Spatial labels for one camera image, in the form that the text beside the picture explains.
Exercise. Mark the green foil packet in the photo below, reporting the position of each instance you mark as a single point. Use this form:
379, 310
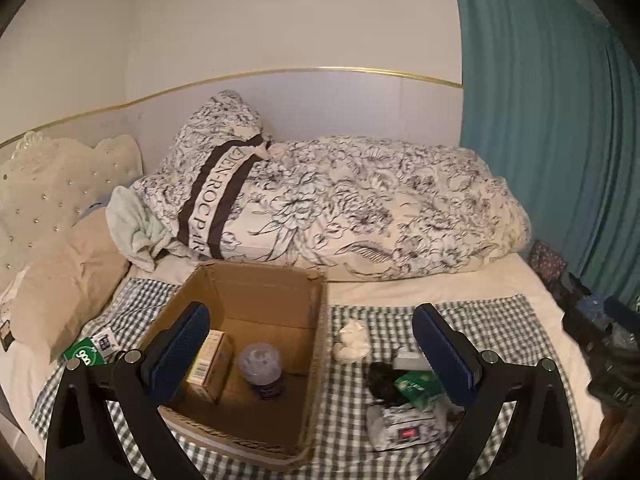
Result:
417, 389

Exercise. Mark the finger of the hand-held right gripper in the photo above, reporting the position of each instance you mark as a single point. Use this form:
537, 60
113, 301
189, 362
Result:
585, 332

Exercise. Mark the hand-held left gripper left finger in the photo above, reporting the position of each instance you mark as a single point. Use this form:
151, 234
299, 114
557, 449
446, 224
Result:
175, 355

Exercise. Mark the mint green towel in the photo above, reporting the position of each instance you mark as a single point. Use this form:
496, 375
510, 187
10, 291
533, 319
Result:
132, 222

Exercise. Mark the dark bag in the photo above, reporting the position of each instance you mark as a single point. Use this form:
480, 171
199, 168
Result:
572, 290

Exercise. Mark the floral pillow with dark stripe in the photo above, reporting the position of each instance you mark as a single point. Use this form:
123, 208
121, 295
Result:
215, 175

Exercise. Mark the small dark box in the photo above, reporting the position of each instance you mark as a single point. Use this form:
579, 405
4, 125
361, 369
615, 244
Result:
6, 337

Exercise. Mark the beige pillow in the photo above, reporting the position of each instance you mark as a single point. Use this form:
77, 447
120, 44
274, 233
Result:
65, 285

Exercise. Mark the small beige carton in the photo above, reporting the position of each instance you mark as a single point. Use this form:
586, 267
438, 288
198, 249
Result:
212, 365

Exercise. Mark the black fuzzy item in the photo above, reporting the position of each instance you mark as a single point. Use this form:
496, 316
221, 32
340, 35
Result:
382, 385

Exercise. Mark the white lace cloth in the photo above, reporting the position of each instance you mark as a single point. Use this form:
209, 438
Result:
352, 345

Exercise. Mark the cream tufted headboard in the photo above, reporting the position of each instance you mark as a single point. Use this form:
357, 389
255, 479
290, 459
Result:
45, 185

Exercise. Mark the brown cardboard box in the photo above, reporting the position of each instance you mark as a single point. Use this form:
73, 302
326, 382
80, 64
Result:
260, 295

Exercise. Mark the green medicine box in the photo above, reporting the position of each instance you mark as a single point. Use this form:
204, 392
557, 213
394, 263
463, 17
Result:
82, 354

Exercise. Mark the clear-capped dark bottle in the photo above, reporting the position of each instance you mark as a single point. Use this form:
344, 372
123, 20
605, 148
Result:
260, 367

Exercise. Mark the floral duvet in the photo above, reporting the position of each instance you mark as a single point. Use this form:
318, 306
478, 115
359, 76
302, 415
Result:
390, 200

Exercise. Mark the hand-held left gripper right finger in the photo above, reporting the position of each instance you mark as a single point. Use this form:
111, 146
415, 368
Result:
445, 355

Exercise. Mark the blue plastic bag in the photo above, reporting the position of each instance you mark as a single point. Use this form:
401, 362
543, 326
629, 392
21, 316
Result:
592, 306

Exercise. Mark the white red-label tissue pack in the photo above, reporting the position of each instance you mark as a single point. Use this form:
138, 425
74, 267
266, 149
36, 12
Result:
400, 427

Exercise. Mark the floral fabric bag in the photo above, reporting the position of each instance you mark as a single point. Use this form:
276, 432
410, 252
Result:
547, 260

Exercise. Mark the teal curtain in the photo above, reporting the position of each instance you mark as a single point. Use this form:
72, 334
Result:
550, 110

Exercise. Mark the green gingham cloth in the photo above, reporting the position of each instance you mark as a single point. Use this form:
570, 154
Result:
500, 320

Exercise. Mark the small black-and-white card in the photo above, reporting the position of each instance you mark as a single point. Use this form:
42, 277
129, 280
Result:
105, 342

